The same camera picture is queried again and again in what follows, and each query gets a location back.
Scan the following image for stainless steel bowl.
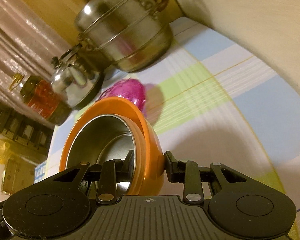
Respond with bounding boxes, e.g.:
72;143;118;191
66;114;136;197

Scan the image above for orange plastic bowl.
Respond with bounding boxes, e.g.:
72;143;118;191
59;97;164;196

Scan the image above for purple plastic plate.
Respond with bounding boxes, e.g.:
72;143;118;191
98;78;146;114

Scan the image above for blue white patterned cloth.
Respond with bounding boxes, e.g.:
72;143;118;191
34;160;47;183

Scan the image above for yellow plastic bag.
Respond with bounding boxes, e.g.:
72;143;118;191
0;139;12;165

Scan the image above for black shelf rack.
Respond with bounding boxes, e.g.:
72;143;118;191
0;102;53;155

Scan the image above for checkered tablecloth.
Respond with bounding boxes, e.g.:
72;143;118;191
34;16;300;240

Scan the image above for cooking oil bottle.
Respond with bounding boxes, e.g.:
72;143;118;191
9;73;72;126

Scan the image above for stainless steel kettle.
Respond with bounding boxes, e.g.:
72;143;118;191
51;43;104;110

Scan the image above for beige curtain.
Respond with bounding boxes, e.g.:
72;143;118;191
0;0;70;128

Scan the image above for stainless steel steamer pot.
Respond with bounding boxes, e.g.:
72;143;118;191
75;0;173;73

